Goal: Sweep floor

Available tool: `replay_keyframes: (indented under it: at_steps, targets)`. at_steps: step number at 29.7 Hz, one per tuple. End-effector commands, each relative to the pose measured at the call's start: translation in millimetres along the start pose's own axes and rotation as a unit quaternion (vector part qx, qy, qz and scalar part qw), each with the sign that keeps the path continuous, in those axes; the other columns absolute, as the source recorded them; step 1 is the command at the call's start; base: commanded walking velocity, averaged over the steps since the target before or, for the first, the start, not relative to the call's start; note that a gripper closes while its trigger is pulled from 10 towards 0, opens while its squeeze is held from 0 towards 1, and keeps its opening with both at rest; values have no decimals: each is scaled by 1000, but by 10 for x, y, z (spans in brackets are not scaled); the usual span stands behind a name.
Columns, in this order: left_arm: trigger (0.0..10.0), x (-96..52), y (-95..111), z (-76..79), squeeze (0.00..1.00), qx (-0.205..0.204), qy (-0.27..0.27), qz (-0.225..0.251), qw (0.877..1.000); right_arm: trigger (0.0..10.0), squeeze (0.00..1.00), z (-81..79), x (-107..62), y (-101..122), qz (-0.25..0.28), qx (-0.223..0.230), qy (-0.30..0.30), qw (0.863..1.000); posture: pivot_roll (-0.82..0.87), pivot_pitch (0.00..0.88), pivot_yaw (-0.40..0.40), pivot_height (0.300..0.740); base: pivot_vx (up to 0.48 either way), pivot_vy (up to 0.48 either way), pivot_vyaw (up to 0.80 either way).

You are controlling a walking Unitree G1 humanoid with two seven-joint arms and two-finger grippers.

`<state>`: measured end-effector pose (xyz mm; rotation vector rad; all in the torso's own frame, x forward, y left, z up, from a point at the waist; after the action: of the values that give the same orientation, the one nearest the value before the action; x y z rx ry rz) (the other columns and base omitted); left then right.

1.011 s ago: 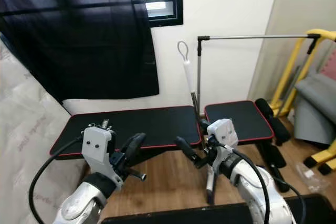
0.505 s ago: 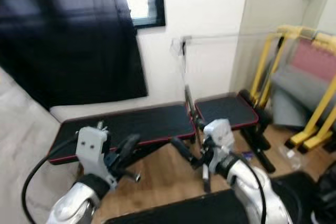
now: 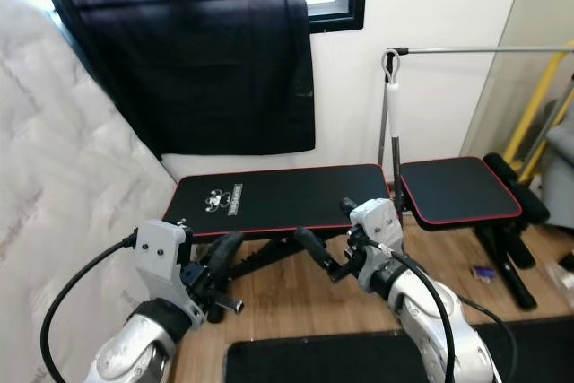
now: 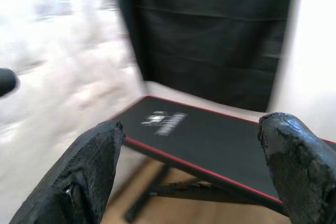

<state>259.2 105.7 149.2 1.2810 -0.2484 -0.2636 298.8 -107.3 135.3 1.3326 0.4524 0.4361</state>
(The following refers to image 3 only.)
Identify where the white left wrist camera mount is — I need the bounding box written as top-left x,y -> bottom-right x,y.
135,219 -> 200,326

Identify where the yellow tubular exercise frame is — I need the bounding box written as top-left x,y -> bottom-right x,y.
502,39 -> 574,188

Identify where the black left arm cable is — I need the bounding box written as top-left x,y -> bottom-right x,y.
40,238 -> 140,383

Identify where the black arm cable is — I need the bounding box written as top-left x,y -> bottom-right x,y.
40,238 -> 140,383
359,238 -> 458,383

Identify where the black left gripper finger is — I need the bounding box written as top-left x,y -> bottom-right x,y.
202,231 -> 236,276
206,231 -> 245,282

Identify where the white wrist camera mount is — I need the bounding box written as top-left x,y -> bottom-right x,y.
350,197 -> 406,257
135,219 -> 200,326

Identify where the black foam bench roller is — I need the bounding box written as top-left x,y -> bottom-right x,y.
483,152 -> 551,225

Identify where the black curtain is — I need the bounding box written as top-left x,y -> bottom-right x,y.
29,0 -> 317,158

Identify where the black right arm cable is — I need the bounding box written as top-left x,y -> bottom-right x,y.
359,238 -> 458,383

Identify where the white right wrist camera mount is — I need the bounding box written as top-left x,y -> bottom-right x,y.
350,197 -> 406,257

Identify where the black floor mat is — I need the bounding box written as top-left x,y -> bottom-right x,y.
222,316 -> 574,383

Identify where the broom with white loop handle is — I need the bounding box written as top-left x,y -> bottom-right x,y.
382,49 -> 406,203

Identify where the short black bench seat pad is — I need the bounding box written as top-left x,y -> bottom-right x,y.
399,156 -> 523,225

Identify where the long black bench backrest pad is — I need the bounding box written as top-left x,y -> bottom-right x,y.
163,163 -> 393,240

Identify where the grey upright metal post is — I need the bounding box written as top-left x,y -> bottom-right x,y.
377,49 -> 396,169

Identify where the grey rolled mat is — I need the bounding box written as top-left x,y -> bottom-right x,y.
541,100 -> 574,231

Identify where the white quilted mattress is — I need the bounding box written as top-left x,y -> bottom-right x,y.
0,0 -> 189,383

